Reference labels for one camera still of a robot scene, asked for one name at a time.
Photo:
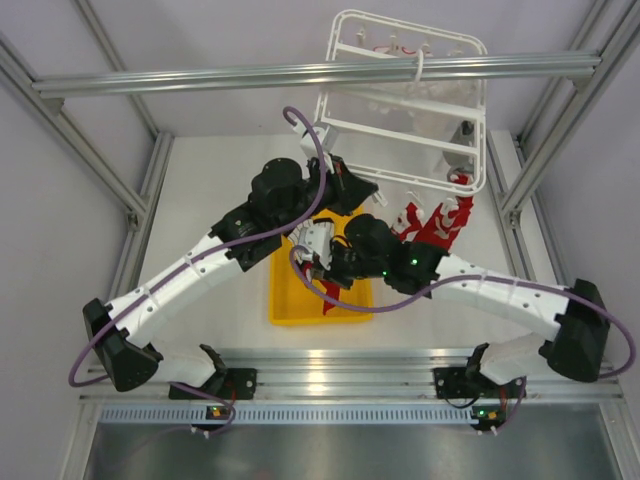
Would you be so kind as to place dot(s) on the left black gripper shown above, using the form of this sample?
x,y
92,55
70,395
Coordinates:
x,y
348,189

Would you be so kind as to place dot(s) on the white plastic clip hanger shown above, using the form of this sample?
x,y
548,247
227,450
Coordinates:
x,y
443,122

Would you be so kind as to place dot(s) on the striped black white sock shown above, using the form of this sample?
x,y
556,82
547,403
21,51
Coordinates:
x,y
313,234

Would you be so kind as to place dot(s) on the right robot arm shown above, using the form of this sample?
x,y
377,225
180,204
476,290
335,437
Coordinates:
x,y
566,327

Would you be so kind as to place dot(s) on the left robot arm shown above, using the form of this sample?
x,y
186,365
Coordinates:
x,y
284,204

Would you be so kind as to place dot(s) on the red sock clipped on hanger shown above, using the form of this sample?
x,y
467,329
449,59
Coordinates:
x,y
447,221

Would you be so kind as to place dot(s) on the yellow plastic tray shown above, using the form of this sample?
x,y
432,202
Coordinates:
x,y
291,304

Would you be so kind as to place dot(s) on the aluminium top crossbar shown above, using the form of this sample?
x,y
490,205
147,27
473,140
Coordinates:
x,y
580,64

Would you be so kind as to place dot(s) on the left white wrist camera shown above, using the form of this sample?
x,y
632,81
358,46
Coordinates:
x,y
326,135

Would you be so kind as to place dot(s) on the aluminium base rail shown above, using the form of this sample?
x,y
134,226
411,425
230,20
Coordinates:
x,y
341,388

